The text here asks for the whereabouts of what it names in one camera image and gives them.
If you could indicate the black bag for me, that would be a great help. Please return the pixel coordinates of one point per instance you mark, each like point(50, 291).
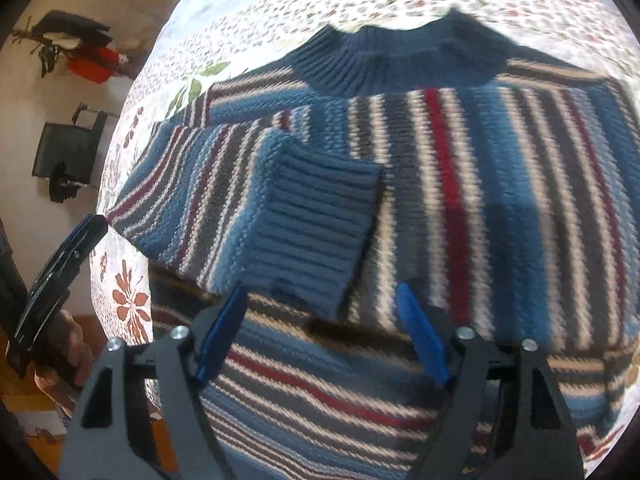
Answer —
point(75, 27)

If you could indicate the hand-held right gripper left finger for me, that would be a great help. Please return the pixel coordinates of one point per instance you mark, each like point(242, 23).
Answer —
point(220, 340)

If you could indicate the striped knit sweater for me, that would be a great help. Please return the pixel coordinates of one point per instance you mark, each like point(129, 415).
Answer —
point(500, 160)

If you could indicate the red box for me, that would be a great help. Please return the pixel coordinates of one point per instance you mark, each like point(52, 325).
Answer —
point(95, 65)

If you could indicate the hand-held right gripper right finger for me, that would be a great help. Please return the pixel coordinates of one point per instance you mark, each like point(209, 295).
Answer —
point(422, 340)

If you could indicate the person's left hand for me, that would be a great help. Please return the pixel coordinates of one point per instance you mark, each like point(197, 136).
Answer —
point(67, 355)

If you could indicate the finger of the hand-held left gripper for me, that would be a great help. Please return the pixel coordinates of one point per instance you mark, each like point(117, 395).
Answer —
point(75, 247)

